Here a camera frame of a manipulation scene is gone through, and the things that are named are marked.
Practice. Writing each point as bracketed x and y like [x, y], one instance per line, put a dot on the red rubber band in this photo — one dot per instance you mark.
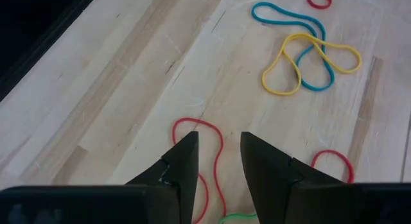
[319, 7]
[221, 143]
[334, 151]

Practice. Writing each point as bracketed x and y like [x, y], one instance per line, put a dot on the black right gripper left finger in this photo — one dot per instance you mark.
[183, 166]

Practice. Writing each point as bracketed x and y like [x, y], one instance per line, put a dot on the green rubber band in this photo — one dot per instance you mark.
[237, 215]

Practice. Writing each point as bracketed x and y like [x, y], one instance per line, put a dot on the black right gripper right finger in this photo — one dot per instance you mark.
[266, 172]

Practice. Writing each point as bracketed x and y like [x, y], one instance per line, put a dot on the yellow rubber band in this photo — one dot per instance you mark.
[279, 93]

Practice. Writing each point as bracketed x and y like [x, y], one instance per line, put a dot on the blue rubber band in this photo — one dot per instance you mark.
[318, 89]

